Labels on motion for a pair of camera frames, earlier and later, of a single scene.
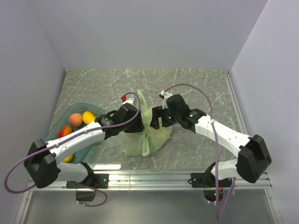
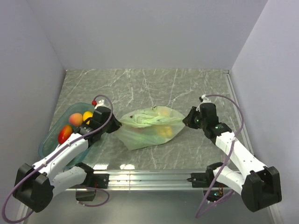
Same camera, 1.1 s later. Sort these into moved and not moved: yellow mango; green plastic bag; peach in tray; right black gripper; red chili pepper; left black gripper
Moved: right black gripper; left black gripper; green plastic bag
Not moved: red chili pepper; peach in tray; yellow mango
